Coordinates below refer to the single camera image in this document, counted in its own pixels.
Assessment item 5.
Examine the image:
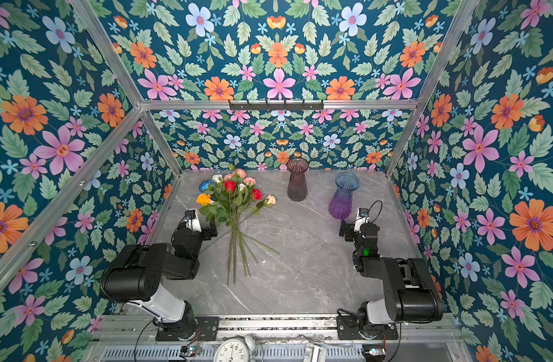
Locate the blue artificial flower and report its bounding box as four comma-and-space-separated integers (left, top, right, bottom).
199, 180, 215, 192

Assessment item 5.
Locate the red artificial rose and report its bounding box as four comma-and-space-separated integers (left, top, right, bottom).
224, 180, 237, 193

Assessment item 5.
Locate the dark pink ribbed glass vase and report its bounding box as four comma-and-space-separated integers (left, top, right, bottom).
286, 157, 309, 202

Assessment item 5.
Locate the cream white artificial rose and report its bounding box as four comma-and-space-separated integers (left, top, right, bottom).
265, 195, 277, 208

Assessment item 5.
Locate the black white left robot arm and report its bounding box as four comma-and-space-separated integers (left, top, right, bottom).
100, 217, 220, 342

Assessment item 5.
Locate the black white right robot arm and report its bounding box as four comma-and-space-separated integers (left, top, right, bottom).
337, 218, 444, 340

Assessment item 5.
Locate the purple blue ribbed glass vase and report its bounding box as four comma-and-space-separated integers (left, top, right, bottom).
329, 173, 360, 220

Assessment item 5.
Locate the bunch of artificial flowers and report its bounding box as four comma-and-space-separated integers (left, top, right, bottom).
200, 168, 279, 284

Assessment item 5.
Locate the orange yellow artificial rose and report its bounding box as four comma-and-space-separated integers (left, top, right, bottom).
196, 193, 214, 207

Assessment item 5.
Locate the white analog alarm clock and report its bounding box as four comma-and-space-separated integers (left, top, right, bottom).
213, 335, 257, 362

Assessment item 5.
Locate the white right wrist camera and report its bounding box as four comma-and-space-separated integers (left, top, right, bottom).
353, 208, 369, 232

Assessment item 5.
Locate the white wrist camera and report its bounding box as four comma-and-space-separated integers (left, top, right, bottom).
353, 208, 369, 232
184, 209, 202, 232

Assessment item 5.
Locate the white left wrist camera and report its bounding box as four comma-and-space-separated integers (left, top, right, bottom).
184, 209, 202, 232

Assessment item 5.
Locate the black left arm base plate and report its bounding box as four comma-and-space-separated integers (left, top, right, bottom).
155, 317, 220, 342

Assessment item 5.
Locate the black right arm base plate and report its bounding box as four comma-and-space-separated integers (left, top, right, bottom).
336, 314, 400, 341

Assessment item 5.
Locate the aluminium front mounting rail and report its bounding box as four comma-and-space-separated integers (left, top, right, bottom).
91, 313, 462, 343

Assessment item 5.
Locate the black hook rail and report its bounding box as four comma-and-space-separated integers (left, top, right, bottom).
228, 100, 325, 112

